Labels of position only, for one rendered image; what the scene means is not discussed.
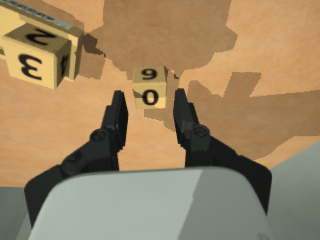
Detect tan wooden number cube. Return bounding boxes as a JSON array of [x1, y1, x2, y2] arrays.
[[132, 66, 167, 109], [1, 23, 72, 89]]

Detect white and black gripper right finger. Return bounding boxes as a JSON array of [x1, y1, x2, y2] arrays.
[[173, 88, 272, 216]]

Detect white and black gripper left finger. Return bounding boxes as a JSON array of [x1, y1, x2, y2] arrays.
[[24, 90, 129, 229]]

